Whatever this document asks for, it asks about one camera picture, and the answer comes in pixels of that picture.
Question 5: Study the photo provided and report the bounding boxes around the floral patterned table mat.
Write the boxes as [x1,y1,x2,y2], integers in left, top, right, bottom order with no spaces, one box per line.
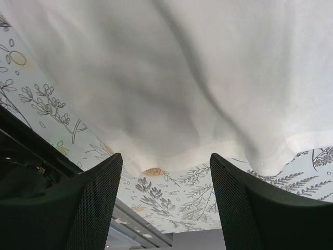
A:
[1,18,332,233]

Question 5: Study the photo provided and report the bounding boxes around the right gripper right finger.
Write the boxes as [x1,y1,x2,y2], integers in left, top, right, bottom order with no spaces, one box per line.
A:
[210,153,332,250]

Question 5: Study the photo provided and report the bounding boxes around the white t shirt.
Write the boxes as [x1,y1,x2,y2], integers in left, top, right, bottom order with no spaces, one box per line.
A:
[1,1,332,176]

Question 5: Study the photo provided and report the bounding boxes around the aluminium frame rail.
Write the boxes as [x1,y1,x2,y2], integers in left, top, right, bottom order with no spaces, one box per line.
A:
[105,198,173,249]

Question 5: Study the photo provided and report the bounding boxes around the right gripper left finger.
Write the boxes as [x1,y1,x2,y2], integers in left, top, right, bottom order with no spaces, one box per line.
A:
[1,153,123,249]

